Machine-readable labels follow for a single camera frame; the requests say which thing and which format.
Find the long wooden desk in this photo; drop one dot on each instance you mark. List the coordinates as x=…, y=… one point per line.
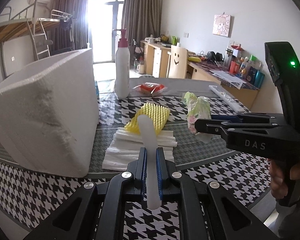
x=157, y=63

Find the glass balcony door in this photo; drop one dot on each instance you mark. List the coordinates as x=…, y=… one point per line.
x=104, y=18

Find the brown curtain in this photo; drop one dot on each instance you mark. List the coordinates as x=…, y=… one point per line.
x=72, y=32
x=141, y=19

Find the white lotion pump bottle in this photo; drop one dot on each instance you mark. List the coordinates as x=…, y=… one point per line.
x=122, y=61

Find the white papers on desk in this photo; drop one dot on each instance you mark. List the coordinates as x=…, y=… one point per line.
x=233, y=80

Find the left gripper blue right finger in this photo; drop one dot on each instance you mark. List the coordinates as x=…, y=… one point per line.
x=161, y=171

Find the white styrofoam box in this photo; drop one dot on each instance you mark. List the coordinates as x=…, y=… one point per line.
x=49, y=114

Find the blue spray bottle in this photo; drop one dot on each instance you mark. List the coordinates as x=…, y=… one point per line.
x=97, y=90

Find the yellow foam net sleeve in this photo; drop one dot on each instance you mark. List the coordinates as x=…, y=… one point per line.
x=157, y=113

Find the far metal bunk bed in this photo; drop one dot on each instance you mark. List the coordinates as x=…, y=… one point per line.
x=42, y=26

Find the red snack packet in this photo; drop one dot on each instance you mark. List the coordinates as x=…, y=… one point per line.
x=150, y=89

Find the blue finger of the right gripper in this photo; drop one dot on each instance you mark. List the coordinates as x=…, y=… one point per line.
x=229, y=118

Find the houndstooth tablecloth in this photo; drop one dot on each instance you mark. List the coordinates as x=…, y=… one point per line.
x=27, y=197

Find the white remote control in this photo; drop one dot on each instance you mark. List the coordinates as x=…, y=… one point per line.
x=228, y=99

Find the teal bottle on desk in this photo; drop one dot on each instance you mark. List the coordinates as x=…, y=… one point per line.
x=258, y=80

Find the green tissue packet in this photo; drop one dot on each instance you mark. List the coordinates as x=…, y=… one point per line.
x=198, y=108

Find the pink cartoon wall poster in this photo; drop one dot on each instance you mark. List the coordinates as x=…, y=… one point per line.
x=221, y=25

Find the left brown curtain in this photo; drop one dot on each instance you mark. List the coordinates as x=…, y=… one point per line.
x=72, y=32

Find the near metal bunk bed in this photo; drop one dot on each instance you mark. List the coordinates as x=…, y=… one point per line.
x=14, y=27

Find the person's right hand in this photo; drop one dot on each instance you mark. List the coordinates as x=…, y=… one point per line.
x=278, y=187

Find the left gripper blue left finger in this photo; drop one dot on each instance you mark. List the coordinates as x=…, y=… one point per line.
x=141, y=171

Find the white foam sheets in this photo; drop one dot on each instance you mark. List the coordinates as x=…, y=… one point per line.
x=125, y=148

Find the right brown curtain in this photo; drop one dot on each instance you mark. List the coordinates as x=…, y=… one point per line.
x=141, y=19

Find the metal bunk bed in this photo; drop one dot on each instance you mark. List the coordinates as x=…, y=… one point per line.
x=42, y=26
x=14, y=27

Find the wooden smiley face chair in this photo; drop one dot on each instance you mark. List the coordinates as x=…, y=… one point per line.
x=178, y=63

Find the translucent white foam strip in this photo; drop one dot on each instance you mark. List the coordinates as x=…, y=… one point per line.
x=150, y=143

